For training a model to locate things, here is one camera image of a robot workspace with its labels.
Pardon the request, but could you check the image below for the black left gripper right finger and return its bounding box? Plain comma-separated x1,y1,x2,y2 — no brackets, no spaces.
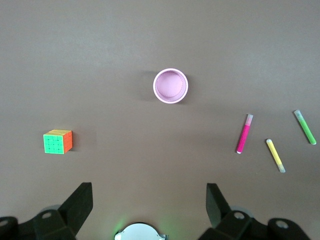
198,183,311,240

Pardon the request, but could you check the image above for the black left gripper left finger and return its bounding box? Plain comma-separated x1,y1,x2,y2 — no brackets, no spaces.
0,182,94,240

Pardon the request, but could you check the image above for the pink marker pen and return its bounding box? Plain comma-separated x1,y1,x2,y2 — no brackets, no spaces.
236,113,254,155

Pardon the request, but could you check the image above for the multicoloured puzzle cube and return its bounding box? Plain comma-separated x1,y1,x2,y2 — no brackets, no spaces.
42,128,74,155

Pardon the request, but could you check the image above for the yellow marker pen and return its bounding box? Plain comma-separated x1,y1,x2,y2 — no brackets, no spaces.
265,138,287,174

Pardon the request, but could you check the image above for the green marker pen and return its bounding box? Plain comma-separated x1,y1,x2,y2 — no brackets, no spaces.
293,109,317,146

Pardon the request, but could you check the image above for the pink plastic cup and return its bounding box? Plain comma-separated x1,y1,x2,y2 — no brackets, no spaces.
152,67,189,105

